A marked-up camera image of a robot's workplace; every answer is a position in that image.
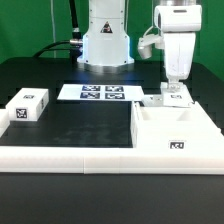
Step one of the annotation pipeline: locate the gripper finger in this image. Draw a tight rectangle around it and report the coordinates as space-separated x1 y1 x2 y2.
168 81 180 93

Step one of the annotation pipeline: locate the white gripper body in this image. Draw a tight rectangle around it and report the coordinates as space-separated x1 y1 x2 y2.
163 32 196 82

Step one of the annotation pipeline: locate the white door panel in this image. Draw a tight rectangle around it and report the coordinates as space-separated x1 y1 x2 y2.
142 94 163 107
160 82 193 108

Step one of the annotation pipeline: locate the white cabinet body box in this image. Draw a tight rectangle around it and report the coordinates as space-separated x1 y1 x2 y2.
130 102 224 150

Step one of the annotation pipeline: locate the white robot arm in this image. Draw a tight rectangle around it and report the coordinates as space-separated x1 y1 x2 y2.
78 0 202 89

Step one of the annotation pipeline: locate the white cabinet top block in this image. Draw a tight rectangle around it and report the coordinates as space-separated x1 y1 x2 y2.
6 88 49 121

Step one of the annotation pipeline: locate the white marker sheet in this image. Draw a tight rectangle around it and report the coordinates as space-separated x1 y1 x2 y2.
58 84 144 101

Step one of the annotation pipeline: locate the white U-shaped fence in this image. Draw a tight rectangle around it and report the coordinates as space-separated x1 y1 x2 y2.
0 108 224 175

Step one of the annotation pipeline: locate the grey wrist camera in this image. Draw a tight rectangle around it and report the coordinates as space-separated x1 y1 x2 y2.
137 27 164 59

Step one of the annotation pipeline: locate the black cable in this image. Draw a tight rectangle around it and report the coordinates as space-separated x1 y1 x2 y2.
32 0 84 58

